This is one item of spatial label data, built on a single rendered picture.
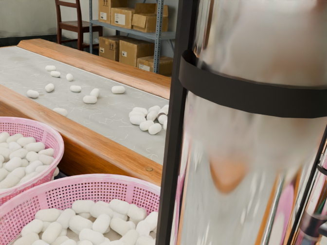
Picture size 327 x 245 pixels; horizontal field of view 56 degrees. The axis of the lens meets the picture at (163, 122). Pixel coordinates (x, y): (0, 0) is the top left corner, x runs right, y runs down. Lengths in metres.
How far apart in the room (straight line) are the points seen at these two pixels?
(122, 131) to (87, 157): 0.13
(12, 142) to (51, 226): 0.25
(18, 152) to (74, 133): 0.10
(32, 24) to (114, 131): 4.63
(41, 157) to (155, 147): 0.21
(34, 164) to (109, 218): 0.19
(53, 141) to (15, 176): 0.11
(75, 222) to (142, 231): 0.09
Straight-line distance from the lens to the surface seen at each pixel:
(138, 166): 0.51
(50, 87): 0.89
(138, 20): 3.21
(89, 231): 0.43
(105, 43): 3.68
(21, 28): 5.18
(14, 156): 0.61
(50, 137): 0.63
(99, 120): 0.72
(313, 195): 0.33
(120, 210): 0.46
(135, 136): 0.65
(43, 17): 5.31
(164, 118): 0.70
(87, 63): 1.12
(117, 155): 0.54
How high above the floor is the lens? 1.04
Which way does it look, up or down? 25 degrees down
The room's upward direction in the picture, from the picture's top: 5 degrees clockwise
